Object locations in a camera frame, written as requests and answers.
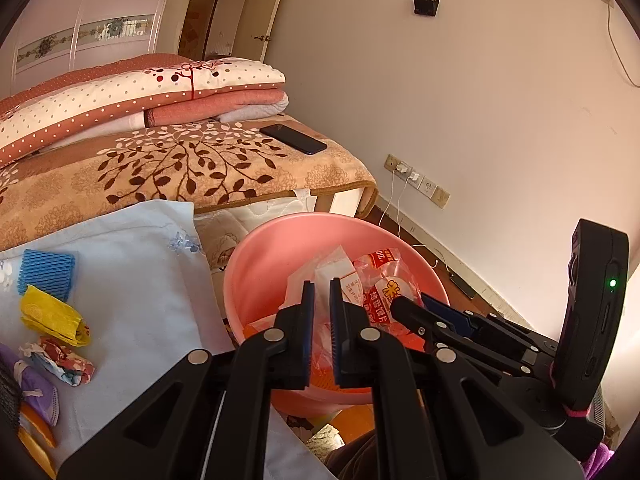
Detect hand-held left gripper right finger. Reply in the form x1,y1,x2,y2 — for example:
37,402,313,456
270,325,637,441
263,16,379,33
328,277,586,480

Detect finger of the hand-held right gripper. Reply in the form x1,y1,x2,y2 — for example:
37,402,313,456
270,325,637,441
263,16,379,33
421,291,558,366
389,296,506,378

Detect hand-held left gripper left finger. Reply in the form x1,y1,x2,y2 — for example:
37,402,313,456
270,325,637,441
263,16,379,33
56,280,316,480

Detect pink plastic basin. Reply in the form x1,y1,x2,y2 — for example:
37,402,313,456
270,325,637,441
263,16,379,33
222,211,447,413

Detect blue foam net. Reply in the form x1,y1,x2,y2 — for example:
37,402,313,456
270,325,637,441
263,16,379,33
17,249,77,303

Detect dark flat device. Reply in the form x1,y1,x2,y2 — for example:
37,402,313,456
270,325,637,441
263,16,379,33
447,272,476,299

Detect red and white snack bag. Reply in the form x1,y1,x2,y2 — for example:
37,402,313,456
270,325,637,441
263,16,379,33
352,247,423,331

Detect white paper packet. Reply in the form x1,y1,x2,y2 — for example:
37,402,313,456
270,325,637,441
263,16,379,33
315,245,358,306

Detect white quilted mattress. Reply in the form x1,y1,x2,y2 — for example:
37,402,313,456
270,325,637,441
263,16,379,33
192,195,318,271

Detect person's dark trousers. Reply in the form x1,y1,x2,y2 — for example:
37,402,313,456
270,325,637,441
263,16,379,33
325,430,381,480

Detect purple cloth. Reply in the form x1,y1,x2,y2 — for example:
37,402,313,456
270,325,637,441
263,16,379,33
584,444,619,480

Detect light blue floral cloth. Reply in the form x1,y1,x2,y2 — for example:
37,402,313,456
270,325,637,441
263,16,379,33
0,199,331,480

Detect black smartphone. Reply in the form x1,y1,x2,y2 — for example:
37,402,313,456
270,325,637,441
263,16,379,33
259,123,328,155

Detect brown leaf print blanket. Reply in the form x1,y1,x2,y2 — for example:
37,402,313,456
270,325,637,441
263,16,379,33
0,115,378,253

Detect pink folded blanket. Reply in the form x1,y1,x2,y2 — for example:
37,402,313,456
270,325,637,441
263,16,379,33
145,89,288,128

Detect crumpled floral paper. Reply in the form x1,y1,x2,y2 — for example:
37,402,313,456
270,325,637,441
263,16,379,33
19,336,96,387

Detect yellow wrapper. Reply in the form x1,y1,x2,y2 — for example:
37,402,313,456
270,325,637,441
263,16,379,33
20,285,92,347

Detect purple packet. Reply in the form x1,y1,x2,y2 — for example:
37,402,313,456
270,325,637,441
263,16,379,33
0,342,60,426

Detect orange packet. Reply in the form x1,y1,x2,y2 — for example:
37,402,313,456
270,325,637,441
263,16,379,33
17,402,57,478

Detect polka dot folded quilt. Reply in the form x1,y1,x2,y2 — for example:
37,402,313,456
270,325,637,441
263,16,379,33
0,57,286,168

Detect wooden door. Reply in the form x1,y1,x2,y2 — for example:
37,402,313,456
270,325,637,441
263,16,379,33
177,0,293,61

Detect white wardrobe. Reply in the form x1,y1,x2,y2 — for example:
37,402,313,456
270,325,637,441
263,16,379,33
0,0,201,101

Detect white charging cable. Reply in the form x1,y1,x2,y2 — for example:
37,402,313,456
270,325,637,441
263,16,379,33
378,170,447,268

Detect white bed frame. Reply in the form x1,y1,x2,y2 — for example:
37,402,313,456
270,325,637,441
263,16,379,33
330,187,373,218

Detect thin beige wall cable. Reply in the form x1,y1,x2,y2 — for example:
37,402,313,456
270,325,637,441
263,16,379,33
605,2,640,87

